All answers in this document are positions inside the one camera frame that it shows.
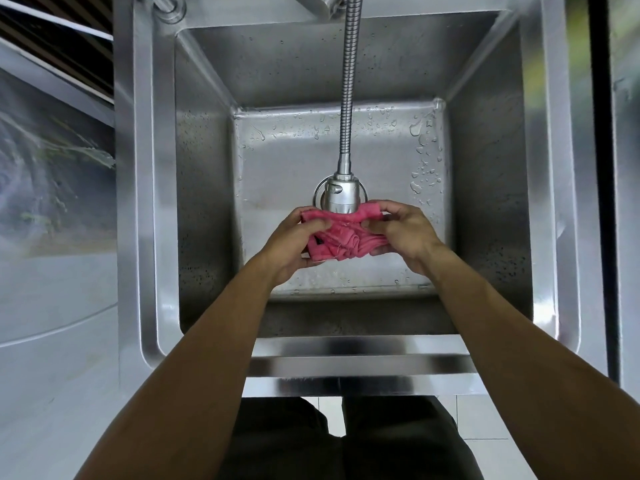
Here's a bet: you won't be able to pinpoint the stainless steel sink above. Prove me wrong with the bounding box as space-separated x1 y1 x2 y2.
112 0 584 398

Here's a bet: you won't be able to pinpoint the person's left forearm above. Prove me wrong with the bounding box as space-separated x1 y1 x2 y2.
74 252 286 480

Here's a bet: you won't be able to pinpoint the person's right forearm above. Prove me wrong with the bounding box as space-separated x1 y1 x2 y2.
424 244 640 480

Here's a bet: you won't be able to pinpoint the person's left hand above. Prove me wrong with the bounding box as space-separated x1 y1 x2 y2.
257 206 334 288

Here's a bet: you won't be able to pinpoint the flexible metal faucet sprayer hose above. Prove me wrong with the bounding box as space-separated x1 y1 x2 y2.
312 0 370 216

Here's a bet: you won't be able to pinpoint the person's right hand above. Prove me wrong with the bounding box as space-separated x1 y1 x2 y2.
360 200 447 276

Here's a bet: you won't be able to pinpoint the chrome faucet pipe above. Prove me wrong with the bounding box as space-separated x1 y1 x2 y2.
144 0 187 25

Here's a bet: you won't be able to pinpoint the dark trousers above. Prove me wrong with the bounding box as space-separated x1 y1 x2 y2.
217 395 486 480

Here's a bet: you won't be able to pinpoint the pink cloth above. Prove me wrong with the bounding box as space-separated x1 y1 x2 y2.
300 202 392 262

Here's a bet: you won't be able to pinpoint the stainless steel cabinet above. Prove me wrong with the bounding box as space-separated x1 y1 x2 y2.
607 0 640 391

